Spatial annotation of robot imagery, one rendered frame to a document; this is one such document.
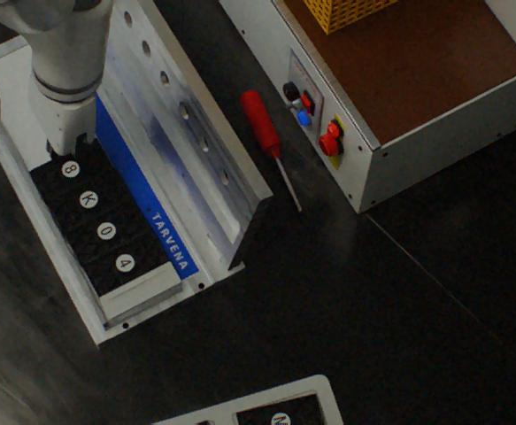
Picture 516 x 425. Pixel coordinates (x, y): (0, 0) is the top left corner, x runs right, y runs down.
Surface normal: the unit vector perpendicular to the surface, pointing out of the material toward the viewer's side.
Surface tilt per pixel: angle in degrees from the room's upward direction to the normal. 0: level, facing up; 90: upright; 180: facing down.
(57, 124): 76
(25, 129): 0
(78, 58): 87
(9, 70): 0
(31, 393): 0
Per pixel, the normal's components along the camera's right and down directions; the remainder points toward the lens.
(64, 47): -0.11, 0.87
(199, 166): -0.84, 0.34
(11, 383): 0.01, -0.38
